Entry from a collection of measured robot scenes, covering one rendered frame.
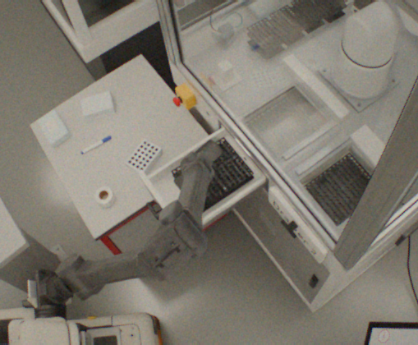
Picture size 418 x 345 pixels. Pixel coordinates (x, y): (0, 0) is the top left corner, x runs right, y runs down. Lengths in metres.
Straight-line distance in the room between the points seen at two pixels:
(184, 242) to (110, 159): 1.01
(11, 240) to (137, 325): 0.68
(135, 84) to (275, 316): 1.28
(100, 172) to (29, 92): 1.49
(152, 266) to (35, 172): 2.06
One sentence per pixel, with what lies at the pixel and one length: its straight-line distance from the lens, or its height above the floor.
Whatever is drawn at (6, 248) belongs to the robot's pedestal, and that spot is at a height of 0.76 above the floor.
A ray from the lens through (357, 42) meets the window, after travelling 0.84.
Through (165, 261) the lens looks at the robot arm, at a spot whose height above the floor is 1.50.
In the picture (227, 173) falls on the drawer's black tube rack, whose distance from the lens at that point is 1.68.
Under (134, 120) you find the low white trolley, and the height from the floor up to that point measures 0.76.
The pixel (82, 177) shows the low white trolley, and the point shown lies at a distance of 1.94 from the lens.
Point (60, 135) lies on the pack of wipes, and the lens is 2.02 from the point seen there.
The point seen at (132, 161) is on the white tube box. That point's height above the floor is 0.80.
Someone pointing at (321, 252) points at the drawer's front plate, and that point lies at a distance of 1.57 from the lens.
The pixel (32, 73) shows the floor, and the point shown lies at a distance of 3.40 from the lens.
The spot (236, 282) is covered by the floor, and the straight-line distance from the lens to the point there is 2.48.
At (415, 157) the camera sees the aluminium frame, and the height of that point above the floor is 1.69.
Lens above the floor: 2.42
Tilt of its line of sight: 64 degrees down
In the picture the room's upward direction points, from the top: 11 degrees counter-clockwise
